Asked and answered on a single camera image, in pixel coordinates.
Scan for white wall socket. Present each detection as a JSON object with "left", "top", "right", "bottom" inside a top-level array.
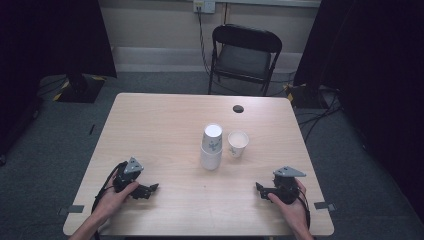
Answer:
[{"left": 192, "top": 0, "right": 217, "bottom": 15}]

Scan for person's left hand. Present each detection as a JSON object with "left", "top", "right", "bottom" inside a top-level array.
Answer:
[{"left": 91, "top": 169, "right": 140, "bottom": 225}]

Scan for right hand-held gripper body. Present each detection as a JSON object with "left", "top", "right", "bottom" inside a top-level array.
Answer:
[{"left": 272, "top": 165, "right": 307, "bottom": 205}]

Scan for person's right hand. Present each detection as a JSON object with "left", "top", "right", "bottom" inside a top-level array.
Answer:
[{"left": 267, "top": 178, "right": 310, "bottom": 235}]

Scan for black folding chair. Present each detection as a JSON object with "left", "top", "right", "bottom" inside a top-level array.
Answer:
[{"left": 207, "top": 23, "right": 284, "bottom": 97}]

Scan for black curtain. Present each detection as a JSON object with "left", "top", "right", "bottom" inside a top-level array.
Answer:
[
  {"left": 293, "top": 0, "right": 424, "bottom": 223},
  {"left": 0, "top": 0, "right": 118, "bottom": 158}
]

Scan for black stand base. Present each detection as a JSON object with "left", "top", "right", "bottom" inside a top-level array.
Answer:
[
  {"left": 285, "top": 82, "right": 322, "bottom": 110},
  {"left": 52, "top": 73, "right": 107, "bottom": 104}
]

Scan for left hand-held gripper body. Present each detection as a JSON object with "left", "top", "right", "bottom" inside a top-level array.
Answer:
[{"left": 112, "top": 156, "right": 145, "bottom": 195}]

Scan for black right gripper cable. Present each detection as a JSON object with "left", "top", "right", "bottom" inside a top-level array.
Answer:
[{"left": 297, "top": 187, "right": 312, "bottom": 231}]

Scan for braided power cable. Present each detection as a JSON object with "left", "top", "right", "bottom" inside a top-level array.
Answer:
[{"left": 197, "top": 7, "right": 212, "bottom": 77}]

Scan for black floor cables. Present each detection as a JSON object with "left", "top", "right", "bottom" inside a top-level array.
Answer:
[{"left": 295, "top": 85, "right": 344, "bottom": 143}]

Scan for white printed paper cup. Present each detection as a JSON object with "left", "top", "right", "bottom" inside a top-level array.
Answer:
[
  {"left": 227, "top": 130, "right": 250, "bottom": 159},
  {"left": 201, "top": 122, "right": 224, "bottom": 155}
]

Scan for grey tape strip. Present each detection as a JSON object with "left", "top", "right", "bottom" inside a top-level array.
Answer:
[
  {"left": 57, "top": 204, "right": 86, "bottom": 216},
  {"left": 313, "top": 201, "right": 337, "bottom": 213}
]

